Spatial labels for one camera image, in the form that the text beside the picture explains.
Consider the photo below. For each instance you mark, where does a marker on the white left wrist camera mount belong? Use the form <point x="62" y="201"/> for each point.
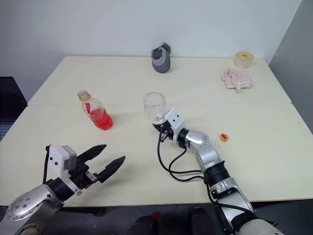
<point x="56" y="159"/>

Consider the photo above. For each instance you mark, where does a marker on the clear wine glass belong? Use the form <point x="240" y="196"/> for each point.
<point x="154" y="105"/>

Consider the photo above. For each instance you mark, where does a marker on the clear tape roll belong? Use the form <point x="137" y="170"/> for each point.
<point x="243" y="61"/>

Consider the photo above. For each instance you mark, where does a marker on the red liquid plastic bottle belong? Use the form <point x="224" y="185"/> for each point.
<point x="100" y="117"/>

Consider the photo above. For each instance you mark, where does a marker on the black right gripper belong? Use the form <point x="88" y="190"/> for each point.
<point x="167" y="129"/>

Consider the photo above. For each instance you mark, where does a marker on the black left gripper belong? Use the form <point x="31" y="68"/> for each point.
<point x="79" y="173"/>

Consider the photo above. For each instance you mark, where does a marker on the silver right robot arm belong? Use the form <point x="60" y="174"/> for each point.
<point x="207" y="151"/>

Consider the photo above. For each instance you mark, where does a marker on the yellow bottle cap red tape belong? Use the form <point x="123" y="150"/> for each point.
<point x="224" y="137"/>

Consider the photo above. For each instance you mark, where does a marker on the dark rounded shape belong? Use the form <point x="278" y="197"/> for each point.
<point x="144" y="225"/>
<point x="200" y="220"/>

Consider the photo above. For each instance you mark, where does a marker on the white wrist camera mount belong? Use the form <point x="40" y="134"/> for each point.
<point x="174" y="117"/>
<point x="56" y="159"/>

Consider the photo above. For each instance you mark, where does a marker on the pink folded cloth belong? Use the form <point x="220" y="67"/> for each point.
<point x="238" y="78"/>

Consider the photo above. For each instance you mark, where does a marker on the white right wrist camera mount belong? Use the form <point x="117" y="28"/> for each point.
<point x="174" y="117"/>

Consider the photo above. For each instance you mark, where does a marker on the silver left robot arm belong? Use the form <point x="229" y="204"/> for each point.
<point x="27" y="205"/>

